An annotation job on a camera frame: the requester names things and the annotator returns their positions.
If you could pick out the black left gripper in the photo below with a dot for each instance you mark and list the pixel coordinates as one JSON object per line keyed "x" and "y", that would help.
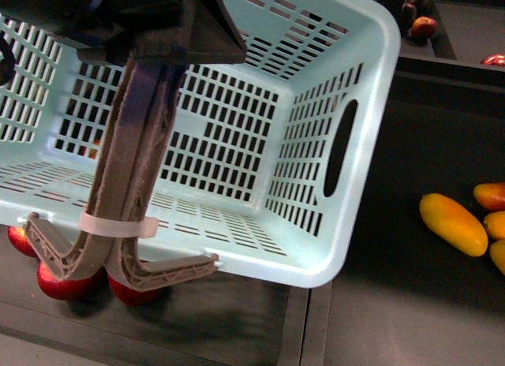
{"x": 100, "y": 30}

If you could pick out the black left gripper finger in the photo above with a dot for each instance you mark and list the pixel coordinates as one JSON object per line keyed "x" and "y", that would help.
{"x": 191, "y": 32}

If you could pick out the light teal plastic basket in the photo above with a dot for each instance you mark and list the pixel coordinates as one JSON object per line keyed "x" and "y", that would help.
{"x": 266, "y": 161}

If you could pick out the orange red mango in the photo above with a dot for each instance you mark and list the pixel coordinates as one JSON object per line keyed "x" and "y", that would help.
{"x": 490, "y": 196}

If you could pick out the yellow mango small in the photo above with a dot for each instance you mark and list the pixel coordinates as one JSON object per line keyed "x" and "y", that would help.
{"x": 494, "y": 225}

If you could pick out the yellow mango edge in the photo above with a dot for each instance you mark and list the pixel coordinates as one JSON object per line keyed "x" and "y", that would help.
{"x": 497, "y": 254}

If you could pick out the white zip tie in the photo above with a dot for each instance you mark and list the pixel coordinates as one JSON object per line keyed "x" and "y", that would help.
{"x": 145, "y": 228}

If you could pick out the red apple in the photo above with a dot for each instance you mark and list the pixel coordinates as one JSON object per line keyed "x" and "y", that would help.
{"x": 131, "y": 297}
{"x": 67, "y": 290}
{"x": 423, "y": 28}
{"x": 19, "y": 241}
{"x": 494, "y": 60}

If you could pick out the red apple left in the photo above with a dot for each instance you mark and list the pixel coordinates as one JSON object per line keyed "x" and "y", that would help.
{"x": 19, "y": 241}

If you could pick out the red apple middle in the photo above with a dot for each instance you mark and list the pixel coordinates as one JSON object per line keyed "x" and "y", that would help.
{"x": 67, "y": 290}

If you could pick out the red apple far right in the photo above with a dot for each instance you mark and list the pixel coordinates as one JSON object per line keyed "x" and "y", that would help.
{"x": 494, "y": 60}

